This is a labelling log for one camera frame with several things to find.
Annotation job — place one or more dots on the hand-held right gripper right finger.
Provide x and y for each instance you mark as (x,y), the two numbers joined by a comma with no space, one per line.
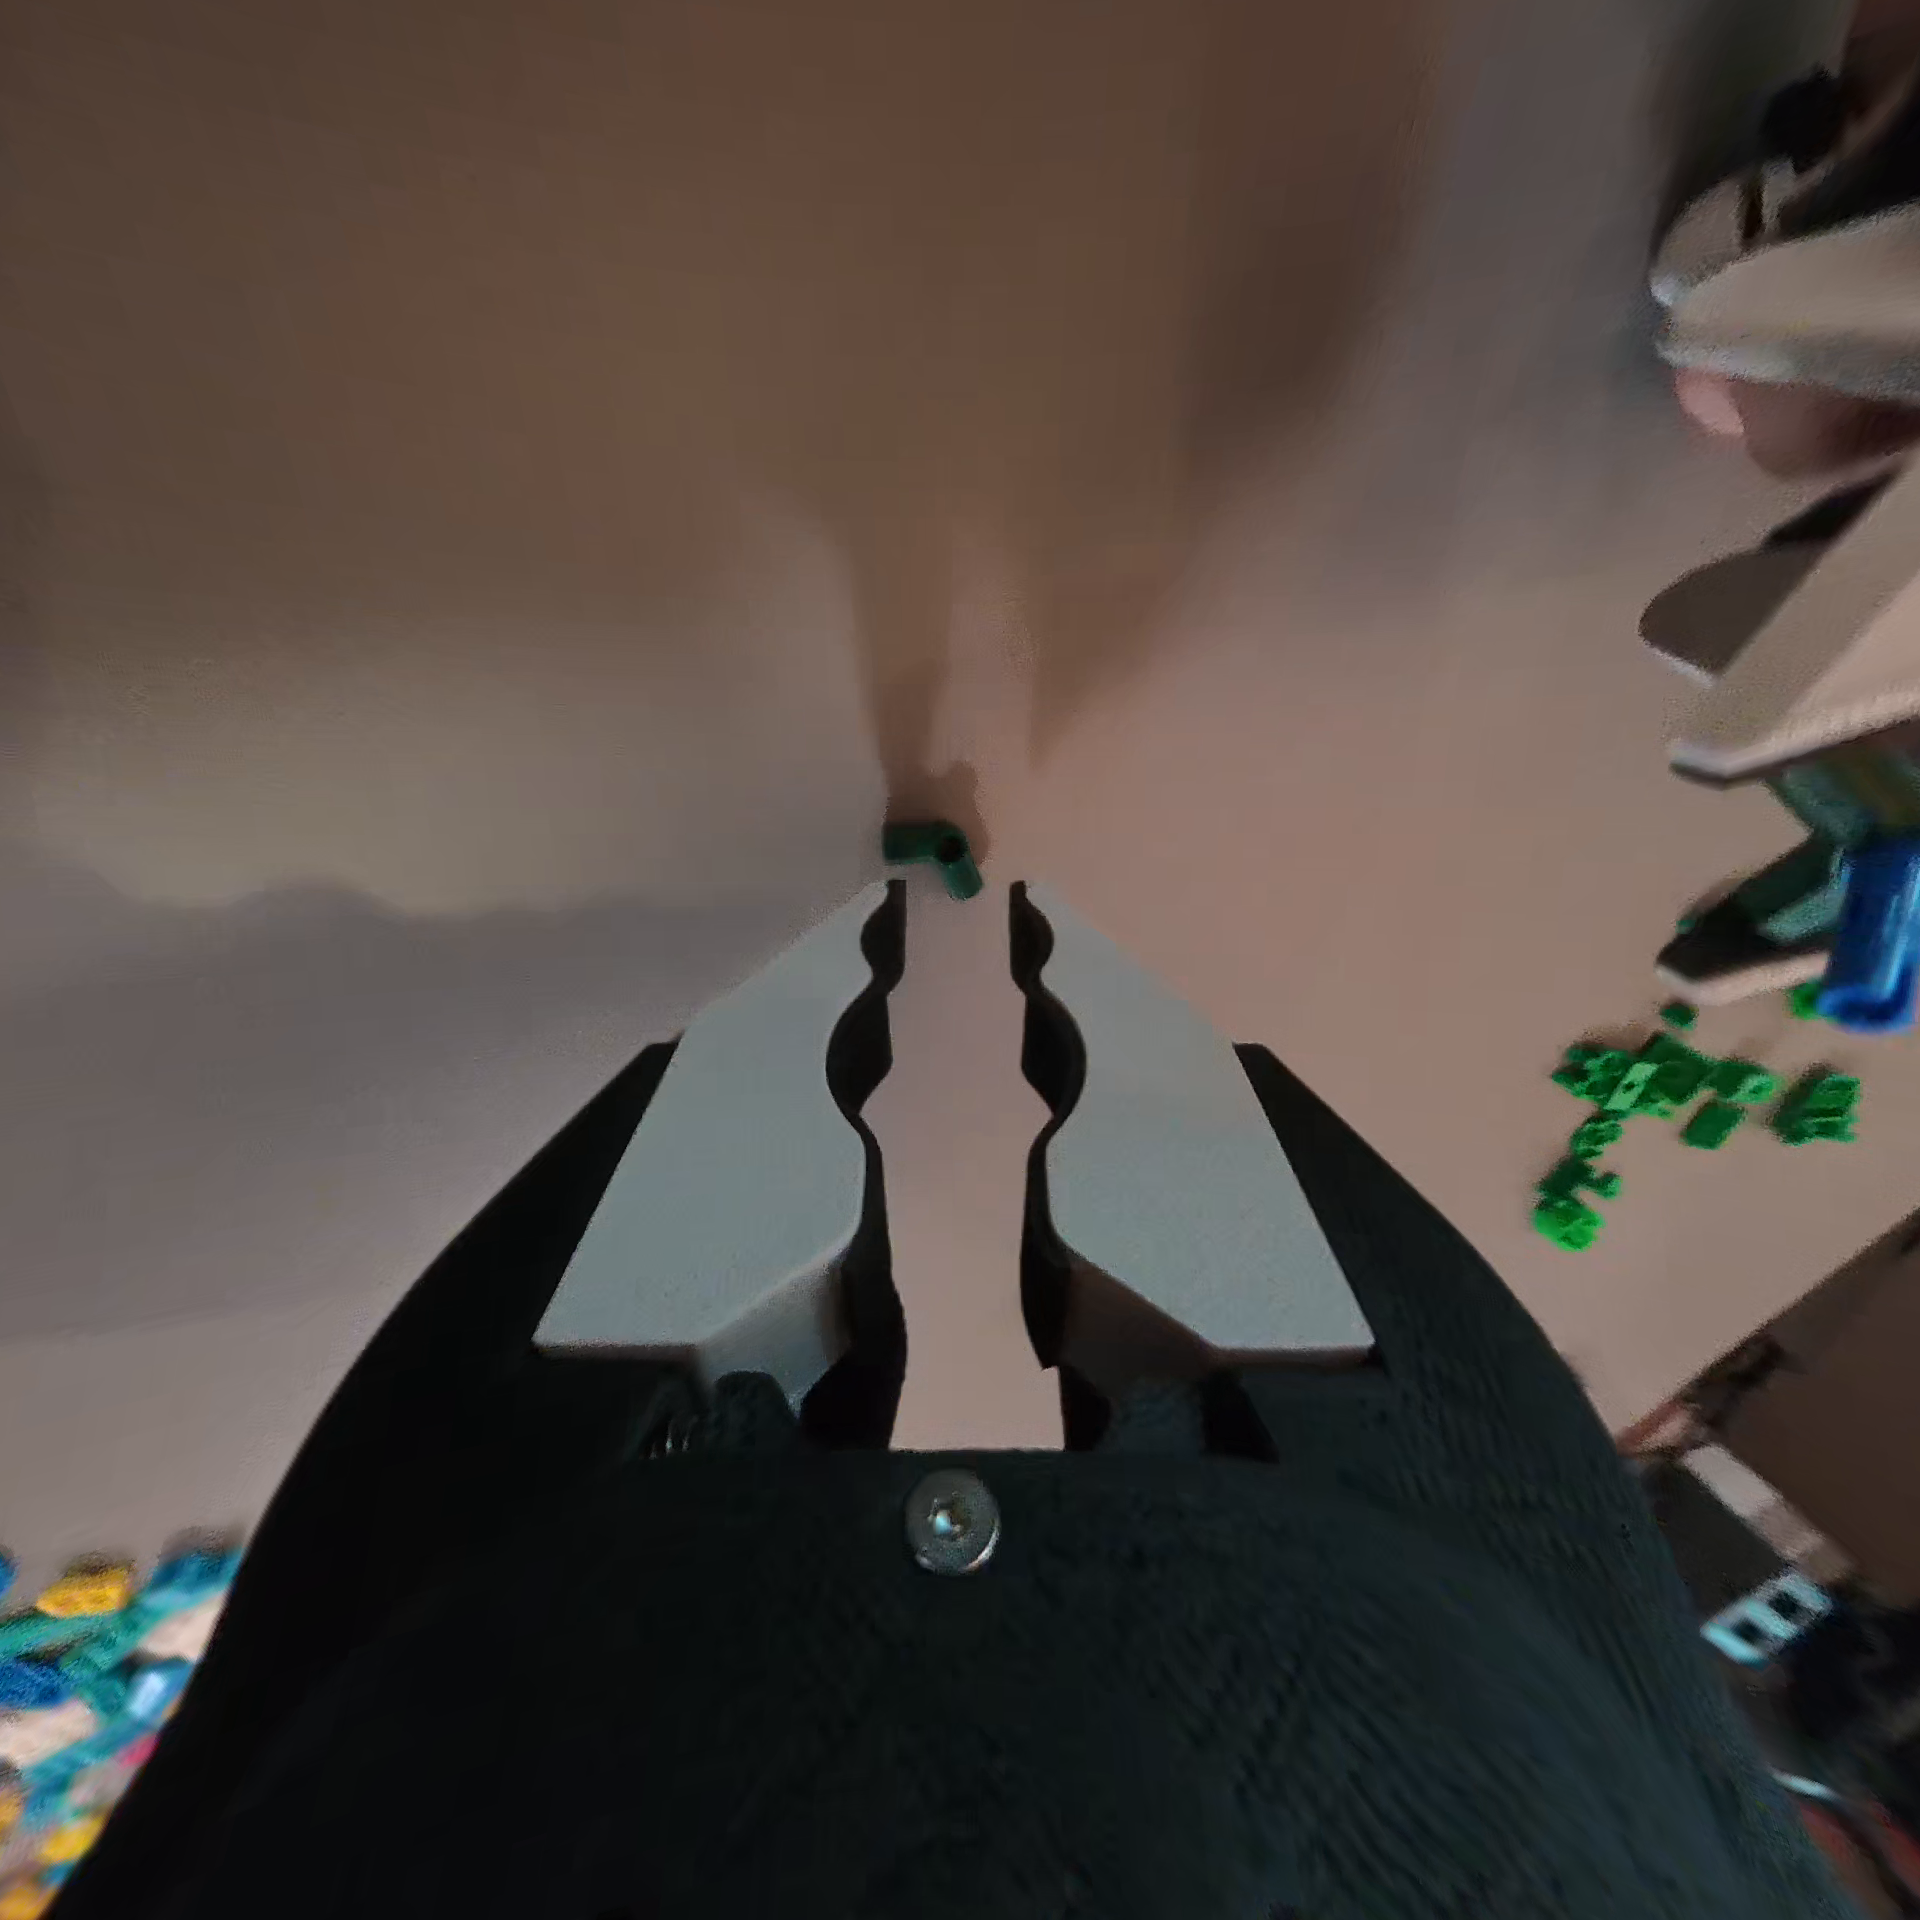
(1184,1202)

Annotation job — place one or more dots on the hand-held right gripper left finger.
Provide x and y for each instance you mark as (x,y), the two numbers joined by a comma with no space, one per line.
(720,1202)

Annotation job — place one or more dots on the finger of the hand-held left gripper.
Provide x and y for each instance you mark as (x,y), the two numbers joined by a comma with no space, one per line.
(1741,615)
(1845,676)

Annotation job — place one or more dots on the blue connector pin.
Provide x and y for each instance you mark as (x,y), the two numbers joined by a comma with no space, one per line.
(1876,931)

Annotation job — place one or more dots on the grey desk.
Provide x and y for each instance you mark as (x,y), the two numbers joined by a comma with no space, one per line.
(451,599)

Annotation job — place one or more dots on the person's left hand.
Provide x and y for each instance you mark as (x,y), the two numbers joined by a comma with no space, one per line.
(1816,428)

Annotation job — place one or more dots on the green studded brick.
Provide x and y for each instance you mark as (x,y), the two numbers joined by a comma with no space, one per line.
(1819,1108)

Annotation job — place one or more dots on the green hinged brick assembly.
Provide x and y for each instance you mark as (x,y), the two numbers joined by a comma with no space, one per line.
(1652,1078)

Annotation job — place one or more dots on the green cross hole brick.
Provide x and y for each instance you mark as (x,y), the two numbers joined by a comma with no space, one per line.
(1712,1123)

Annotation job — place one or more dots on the pile of colourful bricks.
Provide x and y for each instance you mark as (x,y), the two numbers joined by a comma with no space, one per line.
(91,1652)

